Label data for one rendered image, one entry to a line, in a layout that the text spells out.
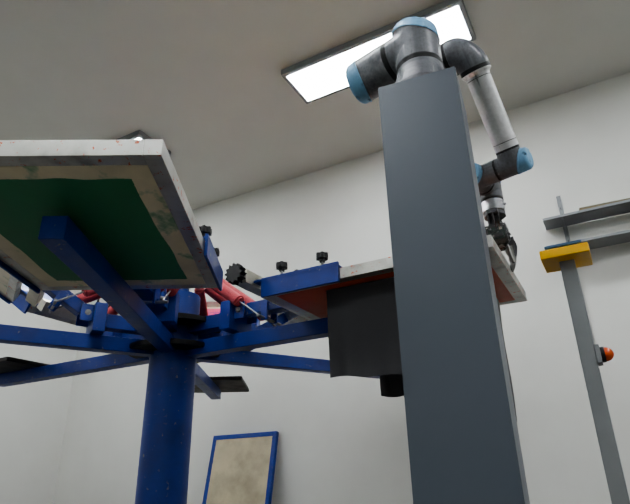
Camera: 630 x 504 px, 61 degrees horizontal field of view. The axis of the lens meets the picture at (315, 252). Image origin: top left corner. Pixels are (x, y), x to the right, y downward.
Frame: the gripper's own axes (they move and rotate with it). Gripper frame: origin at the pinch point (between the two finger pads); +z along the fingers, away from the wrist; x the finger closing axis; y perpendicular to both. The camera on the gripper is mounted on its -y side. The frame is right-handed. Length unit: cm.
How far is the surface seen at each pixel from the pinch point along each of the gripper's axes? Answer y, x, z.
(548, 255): 18.4, 14.9, 4.8
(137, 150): 113, -50, 2
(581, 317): 13.8, 19.6, 22.8
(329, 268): 30, -50, -1
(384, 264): 29.0, -30.9, 1.4
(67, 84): -7, -273, -202
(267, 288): 30, -74, 2
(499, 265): 13.0, 0.4, 2.9
